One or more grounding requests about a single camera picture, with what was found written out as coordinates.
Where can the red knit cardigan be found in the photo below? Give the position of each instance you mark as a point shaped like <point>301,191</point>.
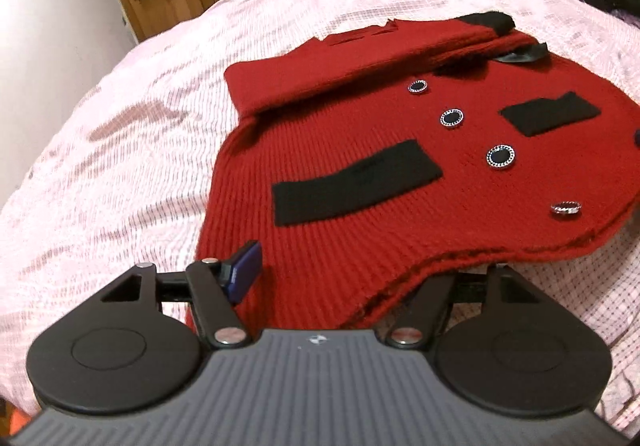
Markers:
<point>350,136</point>

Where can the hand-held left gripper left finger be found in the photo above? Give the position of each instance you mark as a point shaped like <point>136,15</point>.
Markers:
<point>245,271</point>

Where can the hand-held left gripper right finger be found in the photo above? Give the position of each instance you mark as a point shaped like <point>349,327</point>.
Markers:
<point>430,301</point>

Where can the pink checked bed sheet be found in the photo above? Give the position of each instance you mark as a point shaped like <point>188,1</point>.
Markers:
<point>150,101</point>

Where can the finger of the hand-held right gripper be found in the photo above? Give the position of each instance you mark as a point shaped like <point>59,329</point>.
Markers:
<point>638,136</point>

